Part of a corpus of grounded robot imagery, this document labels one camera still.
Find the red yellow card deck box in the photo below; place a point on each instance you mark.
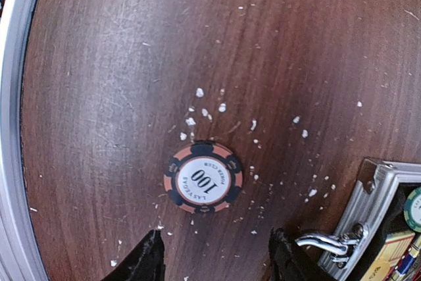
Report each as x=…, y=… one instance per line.
x=395, y=258

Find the front aluminium rail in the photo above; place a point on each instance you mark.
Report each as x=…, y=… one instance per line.
x=20, y=256

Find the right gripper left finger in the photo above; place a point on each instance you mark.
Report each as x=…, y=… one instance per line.
x=145, y=262

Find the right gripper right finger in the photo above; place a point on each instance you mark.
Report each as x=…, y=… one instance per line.
x=289, y=262

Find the green red chip stack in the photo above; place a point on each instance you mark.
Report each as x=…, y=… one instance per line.
x=412, y=210

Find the poker chip white centre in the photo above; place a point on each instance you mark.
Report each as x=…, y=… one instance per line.
x=204, y=177

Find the aluminium poker case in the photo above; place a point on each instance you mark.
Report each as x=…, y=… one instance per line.
x=374, y=210

